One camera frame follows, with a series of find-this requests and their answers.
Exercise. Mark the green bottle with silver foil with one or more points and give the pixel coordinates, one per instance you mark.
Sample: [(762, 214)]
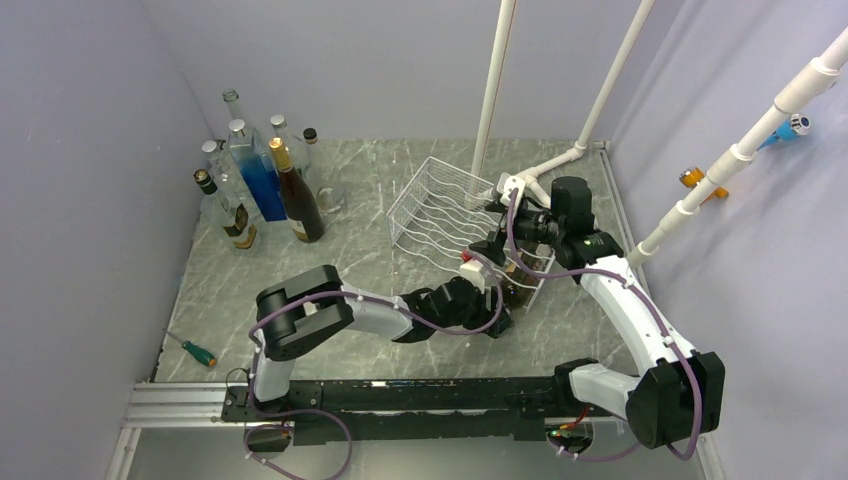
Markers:
[(518, 286)]

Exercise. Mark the green handled screwdriver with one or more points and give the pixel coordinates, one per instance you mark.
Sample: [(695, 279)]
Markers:
[(198, 353)]

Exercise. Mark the bottle with black cap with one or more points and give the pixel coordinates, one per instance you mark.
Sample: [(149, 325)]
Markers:
[(230, 217)]

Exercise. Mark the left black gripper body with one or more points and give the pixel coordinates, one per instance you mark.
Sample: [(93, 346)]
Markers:
[(476, 316)]

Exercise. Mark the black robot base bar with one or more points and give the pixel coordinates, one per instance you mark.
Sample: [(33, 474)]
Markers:
[(319, 411)]

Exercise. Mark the white wire wine rack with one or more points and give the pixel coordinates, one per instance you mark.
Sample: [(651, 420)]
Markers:
[(439, 212)]

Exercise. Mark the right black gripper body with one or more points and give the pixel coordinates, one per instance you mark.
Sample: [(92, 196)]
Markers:
[(539, 226)]

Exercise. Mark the blue plastic bottle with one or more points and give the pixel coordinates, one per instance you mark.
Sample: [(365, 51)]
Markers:
[(258, 173)]

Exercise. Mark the white pvc pipe frame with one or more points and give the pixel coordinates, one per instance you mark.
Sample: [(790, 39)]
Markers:
[(558, 55)]

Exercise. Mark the dark bottle with gold foil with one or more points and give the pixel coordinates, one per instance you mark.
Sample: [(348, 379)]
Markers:
[(300, 205)]

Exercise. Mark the orange wall fixture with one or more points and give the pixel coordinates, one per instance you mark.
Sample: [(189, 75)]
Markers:
[(692, 176)]

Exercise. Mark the tall clear glass bottle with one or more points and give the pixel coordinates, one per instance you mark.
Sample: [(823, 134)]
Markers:
[(232, 101)]

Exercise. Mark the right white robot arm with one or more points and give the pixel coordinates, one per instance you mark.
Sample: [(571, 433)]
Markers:
[(677, 393)]

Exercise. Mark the clear bottle with silver cap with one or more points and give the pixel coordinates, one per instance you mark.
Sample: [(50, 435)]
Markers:
[(295, 145)]

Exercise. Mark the blue wall fixture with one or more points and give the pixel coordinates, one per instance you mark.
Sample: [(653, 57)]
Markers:
[(795, 126)]

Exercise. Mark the clear bottle with orange label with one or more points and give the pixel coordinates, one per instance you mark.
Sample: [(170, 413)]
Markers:
[(327, 186)]

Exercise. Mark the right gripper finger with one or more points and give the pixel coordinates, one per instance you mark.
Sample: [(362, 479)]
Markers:
[(495, 206), (489, 250)]

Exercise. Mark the white pvc pipe right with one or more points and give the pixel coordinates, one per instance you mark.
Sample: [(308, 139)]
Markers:
[(814, 79)]

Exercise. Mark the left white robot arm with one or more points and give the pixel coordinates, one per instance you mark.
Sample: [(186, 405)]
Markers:
[(296, 316)]

